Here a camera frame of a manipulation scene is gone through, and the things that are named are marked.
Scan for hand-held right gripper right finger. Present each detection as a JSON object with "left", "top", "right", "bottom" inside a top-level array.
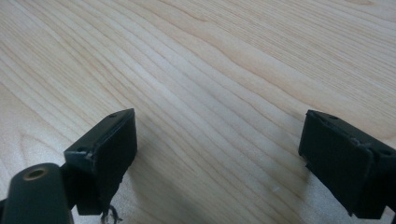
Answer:
[{"left": 298, "top": 109, "right": 396, "bottom": 220}]

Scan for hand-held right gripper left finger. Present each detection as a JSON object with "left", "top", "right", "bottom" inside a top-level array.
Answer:
[{"left": 63, "top": 107, "right": 138, "bottom": 217}]

